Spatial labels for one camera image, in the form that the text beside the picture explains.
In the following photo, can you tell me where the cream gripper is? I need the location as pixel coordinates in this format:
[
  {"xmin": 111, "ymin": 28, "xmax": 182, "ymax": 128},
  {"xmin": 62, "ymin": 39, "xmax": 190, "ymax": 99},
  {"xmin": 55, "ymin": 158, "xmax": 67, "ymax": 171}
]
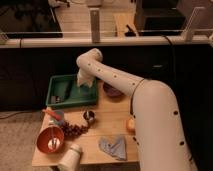
[{"xmin": 77, "ymin": 69, "xmax": 95, "ymax": 88}]

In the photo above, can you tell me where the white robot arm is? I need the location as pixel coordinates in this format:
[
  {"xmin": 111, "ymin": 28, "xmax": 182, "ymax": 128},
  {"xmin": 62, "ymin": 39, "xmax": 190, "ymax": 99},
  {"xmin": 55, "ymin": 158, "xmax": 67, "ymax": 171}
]
[{"xmin": 76, "ymin": 48, "xmax": 198, "ymax": 171}]

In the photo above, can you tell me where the black marker in tray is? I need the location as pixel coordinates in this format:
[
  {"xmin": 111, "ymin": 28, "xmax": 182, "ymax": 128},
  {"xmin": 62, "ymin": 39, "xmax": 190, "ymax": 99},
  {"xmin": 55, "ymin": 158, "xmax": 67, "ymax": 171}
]
[{"xmin": 65, "ymin": 80, "xmax": 72, "ymax": 99}]

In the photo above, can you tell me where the green plastic tray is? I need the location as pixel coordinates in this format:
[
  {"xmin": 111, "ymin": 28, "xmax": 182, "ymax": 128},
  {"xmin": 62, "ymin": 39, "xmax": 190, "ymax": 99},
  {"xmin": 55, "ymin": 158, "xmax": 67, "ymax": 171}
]
[{"xmin": 46, "ymin": 74, "xmax": 98, "ymax": 109}]

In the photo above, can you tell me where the purple bowl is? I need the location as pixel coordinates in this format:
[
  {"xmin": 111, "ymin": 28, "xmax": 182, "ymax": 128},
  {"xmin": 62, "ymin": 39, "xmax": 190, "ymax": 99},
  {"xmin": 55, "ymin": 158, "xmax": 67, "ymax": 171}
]
[{"xmin": 103, "ymin": 83, "xmax": 123, "ymax": 98}]

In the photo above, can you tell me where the small metal clip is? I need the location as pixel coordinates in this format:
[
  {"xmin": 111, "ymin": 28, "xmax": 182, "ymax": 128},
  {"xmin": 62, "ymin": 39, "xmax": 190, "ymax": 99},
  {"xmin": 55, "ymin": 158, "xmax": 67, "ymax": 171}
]
[{"xmin": 50, "ymin": 96, "xmax": 63, "ymax": 104}]

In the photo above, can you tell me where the small metal cup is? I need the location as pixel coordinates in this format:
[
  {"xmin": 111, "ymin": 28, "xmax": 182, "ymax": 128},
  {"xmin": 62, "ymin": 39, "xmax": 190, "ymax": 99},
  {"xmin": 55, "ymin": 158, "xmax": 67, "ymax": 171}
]
[{"xmin": 83, "ymin": 110, "xmax": 95, "ymax": 125}]

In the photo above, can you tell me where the blue mug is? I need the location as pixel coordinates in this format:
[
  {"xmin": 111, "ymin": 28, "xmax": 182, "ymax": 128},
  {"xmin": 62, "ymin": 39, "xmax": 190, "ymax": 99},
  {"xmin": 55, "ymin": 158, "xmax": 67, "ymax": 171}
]
[{"xmin": 53, "ymin": 110, "xmax": 64, "ymax": 126}]

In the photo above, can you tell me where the bunch of dark grapes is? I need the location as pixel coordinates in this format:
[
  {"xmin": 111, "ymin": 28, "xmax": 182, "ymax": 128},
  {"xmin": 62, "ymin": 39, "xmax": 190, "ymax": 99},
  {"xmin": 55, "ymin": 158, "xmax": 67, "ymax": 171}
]
[{"xmin": 60, "ymin": 122, "xmax": 89, "ymax": 139}]

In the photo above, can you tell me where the black stapler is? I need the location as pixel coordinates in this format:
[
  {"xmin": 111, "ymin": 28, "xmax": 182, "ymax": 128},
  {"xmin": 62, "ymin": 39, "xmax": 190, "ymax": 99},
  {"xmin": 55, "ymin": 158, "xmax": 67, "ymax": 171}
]
[{"xmin": 125, "ymin": 25, "xmax": 136, "ymax": 37}]

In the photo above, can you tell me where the orange fruit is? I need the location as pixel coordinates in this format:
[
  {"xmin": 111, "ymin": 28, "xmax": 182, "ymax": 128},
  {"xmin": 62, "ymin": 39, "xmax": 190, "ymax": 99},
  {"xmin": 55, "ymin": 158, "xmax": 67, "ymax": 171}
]
[{"xmin": 126, "ymin": 119, "xmax": 135, "ymax": 132}]

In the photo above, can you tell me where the red bowl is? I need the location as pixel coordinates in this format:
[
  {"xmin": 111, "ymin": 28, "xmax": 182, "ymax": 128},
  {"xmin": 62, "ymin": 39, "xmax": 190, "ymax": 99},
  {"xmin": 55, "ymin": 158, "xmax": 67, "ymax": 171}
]
[{"xmin": 36, "ymin": 126, "xmax": 64, "ymax": 154}]

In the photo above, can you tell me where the white spoon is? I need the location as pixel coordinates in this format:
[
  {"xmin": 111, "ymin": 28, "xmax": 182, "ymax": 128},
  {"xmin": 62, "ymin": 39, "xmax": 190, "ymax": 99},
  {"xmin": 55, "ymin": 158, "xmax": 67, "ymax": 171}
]
[{"xmin": 48, "ymin": 127, "xmax": 60, "ymax": 150}]

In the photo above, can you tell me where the blue grey cloth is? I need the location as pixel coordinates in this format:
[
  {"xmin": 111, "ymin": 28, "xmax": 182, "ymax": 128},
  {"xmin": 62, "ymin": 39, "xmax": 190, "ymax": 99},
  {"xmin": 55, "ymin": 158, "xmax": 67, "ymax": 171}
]
[{"xmin": 98, "ymin": 136, "xmax": 127, "ymax": 161}]

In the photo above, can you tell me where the white cup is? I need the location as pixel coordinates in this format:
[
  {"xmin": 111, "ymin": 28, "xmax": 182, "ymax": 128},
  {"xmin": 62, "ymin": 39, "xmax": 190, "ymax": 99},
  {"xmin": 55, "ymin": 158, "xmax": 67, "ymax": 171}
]
[{"xmin": 58, "ymin": 144, "xmax": 82, "ymax": 171}]

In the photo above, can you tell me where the black box on desk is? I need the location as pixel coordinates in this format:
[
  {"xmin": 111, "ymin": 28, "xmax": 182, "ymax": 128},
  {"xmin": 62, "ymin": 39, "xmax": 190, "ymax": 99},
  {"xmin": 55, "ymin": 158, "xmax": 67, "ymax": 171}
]
[{"xmin": 134, "ymin": 0, "xmax": 185, "ymax": 35}]

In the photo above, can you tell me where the red handled tool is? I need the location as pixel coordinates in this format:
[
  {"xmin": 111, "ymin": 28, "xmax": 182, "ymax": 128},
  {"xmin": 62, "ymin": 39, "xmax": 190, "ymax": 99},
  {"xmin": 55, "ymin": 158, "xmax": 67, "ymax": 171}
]
[{"xmin": 42, "ymin": 109, "xmax": 62, "ymax": 121}]

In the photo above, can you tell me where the grey divider post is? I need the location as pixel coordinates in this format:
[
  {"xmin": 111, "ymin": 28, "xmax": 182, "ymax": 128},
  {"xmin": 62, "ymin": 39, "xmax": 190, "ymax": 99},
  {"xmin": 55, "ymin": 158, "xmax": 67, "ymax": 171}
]
[{"xmin": 90, "ymin": 8, "xmax": 100, "ymax": 43}]

